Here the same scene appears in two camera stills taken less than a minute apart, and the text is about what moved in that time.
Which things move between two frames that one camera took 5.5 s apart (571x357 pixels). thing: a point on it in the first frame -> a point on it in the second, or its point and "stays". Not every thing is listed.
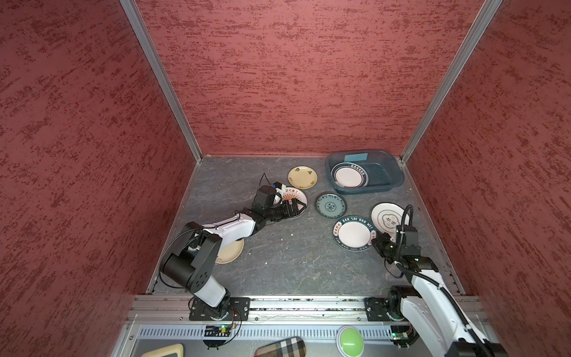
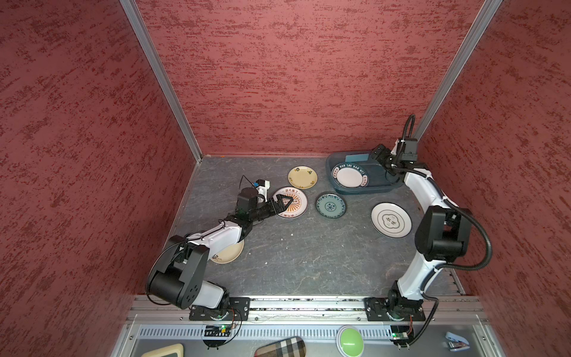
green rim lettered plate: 353,233 -> 349,175
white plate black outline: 386,216 stays
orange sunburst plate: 294,193 stays
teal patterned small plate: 331,204 stays
